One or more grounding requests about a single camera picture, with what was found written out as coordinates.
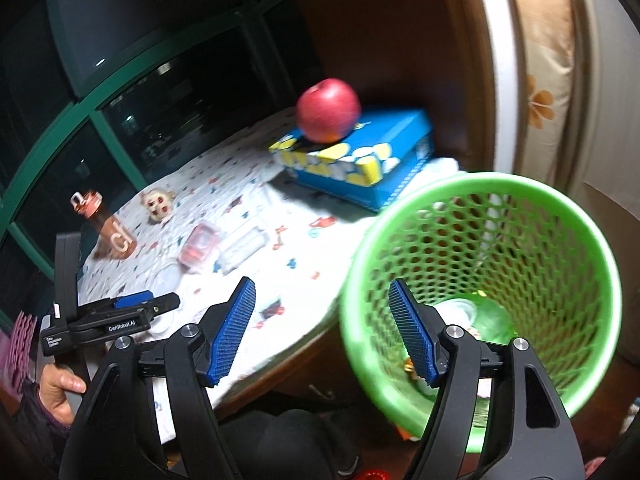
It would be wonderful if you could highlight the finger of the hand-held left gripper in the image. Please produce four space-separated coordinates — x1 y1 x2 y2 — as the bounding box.
112 290 155 310
147 292 182 317

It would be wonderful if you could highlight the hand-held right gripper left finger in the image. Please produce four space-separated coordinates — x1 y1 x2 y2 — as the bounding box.
59 276 258 480

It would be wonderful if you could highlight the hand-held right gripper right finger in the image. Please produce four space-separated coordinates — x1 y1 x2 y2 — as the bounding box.
387 278 586 480

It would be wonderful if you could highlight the green plastic mesh basket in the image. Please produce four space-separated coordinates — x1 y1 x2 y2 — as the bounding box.
339 172 624 442

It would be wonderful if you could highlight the person's left forearm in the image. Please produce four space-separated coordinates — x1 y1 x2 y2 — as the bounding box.
10 381 74 480

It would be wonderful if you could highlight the person's left hand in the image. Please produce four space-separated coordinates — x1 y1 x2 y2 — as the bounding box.
40 361 88 427

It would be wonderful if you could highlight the clear plastic lid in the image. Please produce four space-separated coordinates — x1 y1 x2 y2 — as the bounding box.
150 262 184 294

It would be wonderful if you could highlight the pink lid plastic container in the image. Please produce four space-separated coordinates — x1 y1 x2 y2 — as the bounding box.
177 222 222 274

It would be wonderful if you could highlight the orange water bottle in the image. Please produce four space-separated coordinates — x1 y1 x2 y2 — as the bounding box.
70 190 137 260

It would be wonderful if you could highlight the round wooden table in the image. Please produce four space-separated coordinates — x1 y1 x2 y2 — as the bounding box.
210 310 353 422

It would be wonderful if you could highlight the pink perforated plastic item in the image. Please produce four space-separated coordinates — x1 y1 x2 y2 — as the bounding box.
0 310 42 397

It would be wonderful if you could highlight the clear plastic container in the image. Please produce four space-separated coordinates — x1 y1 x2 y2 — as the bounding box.
217 225 269 274

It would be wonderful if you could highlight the small beige toy head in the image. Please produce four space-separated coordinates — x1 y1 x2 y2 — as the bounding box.
141 187 176 224

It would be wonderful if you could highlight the person's black trouser leg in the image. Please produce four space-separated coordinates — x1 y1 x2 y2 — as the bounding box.
220 407 363 480

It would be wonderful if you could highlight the blue spotted tissue box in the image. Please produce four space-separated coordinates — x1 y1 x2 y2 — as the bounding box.
268 108 435 212

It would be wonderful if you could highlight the red apple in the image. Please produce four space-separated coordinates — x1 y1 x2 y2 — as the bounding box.
296 78 362 142

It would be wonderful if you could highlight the floral beige pillow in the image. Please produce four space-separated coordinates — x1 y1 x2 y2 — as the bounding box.
502 0 576 133

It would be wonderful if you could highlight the brown wooden panel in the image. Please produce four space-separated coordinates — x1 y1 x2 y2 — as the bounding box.
290 0 516 173

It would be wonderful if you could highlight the green window frame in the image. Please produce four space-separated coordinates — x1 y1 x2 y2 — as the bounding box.
0 0 321 306

